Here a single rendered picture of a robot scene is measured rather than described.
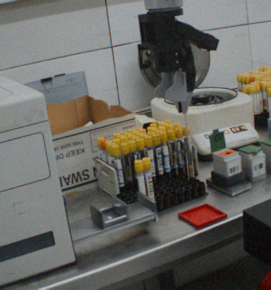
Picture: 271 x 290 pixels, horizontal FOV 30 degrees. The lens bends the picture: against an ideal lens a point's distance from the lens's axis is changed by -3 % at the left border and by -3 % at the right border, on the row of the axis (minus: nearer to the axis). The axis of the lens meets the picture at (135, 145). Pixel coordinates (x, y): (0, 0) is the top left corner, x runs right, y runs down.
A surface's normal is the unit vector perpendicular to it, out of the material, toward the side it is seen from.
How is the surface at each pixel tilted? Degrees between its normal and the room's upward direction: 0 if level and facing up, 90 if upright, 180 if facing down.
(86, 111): 89
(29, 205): 90
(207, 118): 90
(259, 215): 4
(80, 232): 0
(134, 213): 0
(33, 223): 90
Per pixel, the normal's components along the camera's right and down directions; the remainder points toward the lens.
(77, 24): 0.47, 0.22
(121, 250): -0.12, -0.94
